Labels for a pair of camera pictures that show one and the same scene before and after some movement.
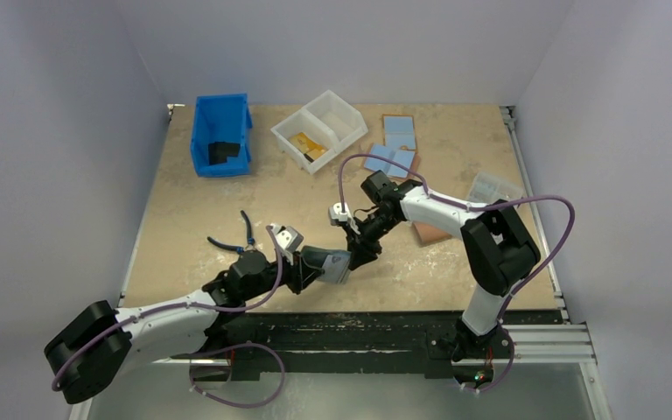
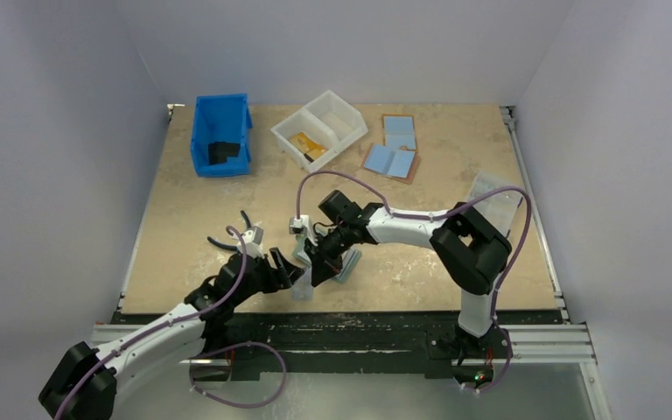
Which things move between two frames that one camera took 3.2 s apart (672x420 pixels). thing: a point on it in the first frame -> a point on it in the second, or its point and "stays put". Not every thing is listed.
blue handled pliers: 238,249 stays put
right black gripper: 360,248 -> 322,255
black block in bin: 218,151 stays put
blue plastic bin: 221,118 stays put
